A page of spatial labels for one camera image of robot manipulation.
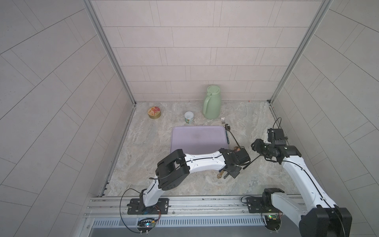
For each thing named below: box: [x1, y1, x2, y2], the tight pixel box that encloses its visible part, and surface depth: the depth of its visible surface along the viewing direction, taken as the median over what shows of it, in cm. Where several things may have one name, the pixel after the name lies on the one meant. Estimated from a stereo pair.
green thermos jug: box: [202, 84, 222, 119], surface depth 95 cm
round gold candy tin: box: [147, 106, 162, 119], surface depth 107 cm
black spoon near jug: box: [224, 123, 241, 148], surface depth 103 cm
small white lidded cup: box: [184, 111, 195, 124], surface depth 104 cm
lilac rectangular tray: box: [170, 125, 229, 155], surface depth 99 cm
